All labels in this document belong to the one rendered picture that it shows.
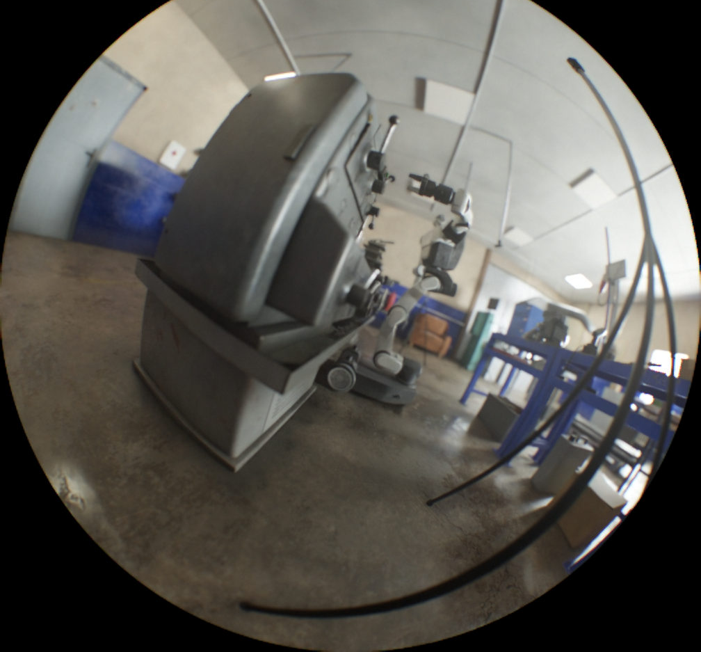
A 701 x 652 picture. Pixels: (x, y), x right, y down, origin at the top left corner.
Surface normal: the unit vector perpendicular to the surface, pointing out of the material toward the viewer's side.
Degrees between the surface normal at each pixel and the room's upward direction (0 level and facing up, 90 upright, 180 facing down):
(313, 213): 90
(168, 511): 0
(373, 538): 0
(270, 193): 90
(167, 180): 90
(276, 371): 90
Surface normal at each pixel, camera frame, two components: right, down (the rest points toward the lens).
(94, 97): 0.91, 0.38
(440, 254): 0.04, 0.23
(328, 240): -0.18, -0.03
